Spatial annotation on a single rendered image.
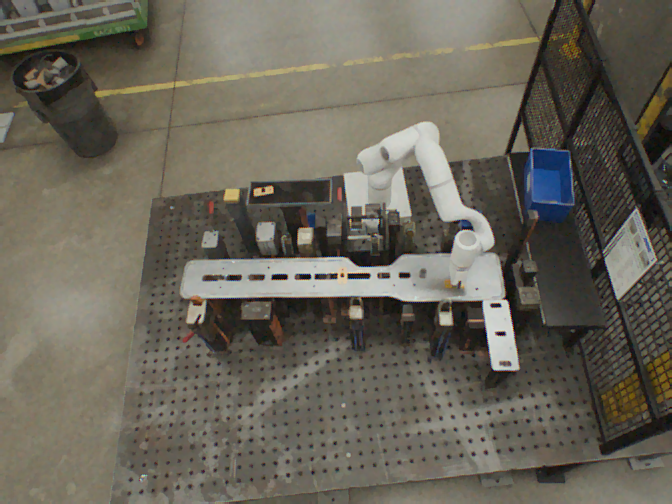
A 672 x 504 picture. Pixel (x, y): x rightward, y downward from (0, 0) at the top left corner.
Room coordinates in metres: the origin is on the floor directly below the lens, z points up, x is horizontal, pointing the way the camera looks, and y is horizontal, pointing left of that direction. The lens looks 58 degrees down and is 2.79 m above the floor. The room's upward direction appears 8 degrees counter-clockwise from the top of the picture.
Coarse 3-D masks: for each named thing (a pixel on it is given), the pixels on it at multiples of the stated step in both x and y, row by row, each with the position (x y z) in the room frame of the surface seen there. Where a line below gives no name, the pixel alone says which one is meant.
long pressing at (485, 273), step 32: (416, 256) 1.03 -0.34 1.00; (448, 256) 1.01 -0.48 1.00; (480, 256) 0.98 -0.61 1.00; (192, 288) 1.03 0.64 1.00; (224, 288) 1.01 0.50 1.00; (256, 288) 0.99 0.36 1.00; (288, 288) 0.96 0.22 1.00; (320, 288) 0.94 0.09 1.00; (352, 288) 0.92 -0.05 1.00; (384, 288) 0.90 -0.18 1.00; (416, 288) 0.88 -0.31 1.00; (448, 288) 0.86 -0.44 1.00; (480, 288) 0.84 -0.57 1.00
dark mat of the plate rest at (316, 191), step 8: (256, 184) 1.42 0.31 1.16; (264, 184) 1.42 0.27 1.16; (272, 184) 1.41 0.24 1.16; (280, 184) 1.40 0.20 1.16; (288, 184) 1.40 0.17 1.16; (296, 184) 1.39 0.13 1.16; (304, 184) 1.38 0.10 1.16; (312, 184) 1.38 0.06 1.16; (320, 184) 1.37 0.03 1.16; (328, 184) 1.36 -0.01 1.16; (256, 192) 1.38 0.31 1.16; (280, 192) 1.36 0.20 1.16; (288, 192) 1.35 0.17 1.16; (296, 192) 1.35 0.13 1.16; (304, 192) 1.34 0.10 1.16; (312, 192) 1.33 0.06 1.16; (320, 192) 1.33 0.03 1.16; (328, 192) 1.32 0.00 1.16; (248, 200) 1.34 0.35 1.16; (256, 200) 1.33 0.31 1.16; (264, 200) 1.33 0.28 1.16; (272, 200) 1.32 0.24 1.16; (280, 200) 1.31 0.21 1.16; (288, 200) 1.31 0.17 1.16; (296, 200) 1.30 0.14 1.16; (304, 200) 1.30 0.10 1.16; (312, 200) 1.29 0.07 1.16; (320, 200) 1.28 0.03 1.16; (328, 200) 1.28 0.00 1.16
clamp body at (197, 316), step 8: (192, 304) 0.92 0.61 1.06; (208, 304) 0.93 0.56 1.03; (192, 312) 0.89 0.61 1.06; (200, 312) 0.88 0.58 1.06; (208, 312) 0.90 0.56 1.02; (192, 320) 0.85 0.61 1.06; (200, 320) 0.84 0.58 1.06; (208, 320) 0.87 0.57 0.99; (216, 320) 0.91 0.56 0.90; (192, 328) 0.84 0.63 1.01; (200, 328) 0.84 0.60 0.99; (208, 328) 0.84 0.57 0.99; (216, 328) 0.88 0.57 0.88; (224, 328) 0.92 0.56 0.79; (200, 336) 0.83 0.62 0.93; (208, 336) 0.85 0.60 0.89; (216, 336) 0.87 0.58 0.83; (224, 336) 0.89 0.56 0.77; (232, 336) 0.91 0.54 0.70; (208, 344) 0.85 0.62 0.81; (216, 344) 0.84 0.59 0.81; (224, 344) 0.86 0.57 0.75; (216, 352) 0.84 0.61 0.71; (224, 352) 0.83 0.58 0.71
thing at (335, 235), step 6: (330, 222) 1.22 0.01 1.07; (336, 222) 1.22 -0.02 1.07; (330, 228) 1.19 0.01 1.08; (336, 228) 1.18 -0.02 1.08; (342, 228) 1.21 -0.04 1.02; (330, 234) 1.16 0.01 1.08; (336, 234) 1.15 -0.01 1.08; (342, 234) 1.19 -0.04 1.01; (330, 240) 1.15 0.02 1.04; (336, 240) 1.14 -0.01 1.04; (342, 240) 1.16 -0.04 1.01; (330, 246) 1.15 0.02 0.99; (336, 246) 1.14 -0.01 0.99; (342, 246) 1.14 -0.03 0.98; (336, 252) 1.16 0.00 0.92; (342, 252) 1.15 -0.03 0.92; (336, 276) 1.15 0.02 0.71
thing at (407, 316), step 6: (408, 306) 0.81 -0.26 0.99; (402, 312) 0.80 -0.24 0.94; (408, 312) 0.78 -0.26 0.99; (402, 318) 0.77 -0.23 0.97; (408, 318) 0.75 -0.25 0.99; (402, 324) 0.76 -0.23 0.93; (408, 324) 0.74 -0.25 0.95; (396, 330) 0.82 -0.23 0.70; (402, 330) 0.75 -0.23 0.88; (408, 330) 0.74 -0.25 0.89; (402, 336) 0.76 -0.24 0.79; (408, 336) 0.75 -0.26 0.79; (402, 342) 0.75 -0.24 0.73; (408, 342) 0.75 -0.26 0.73
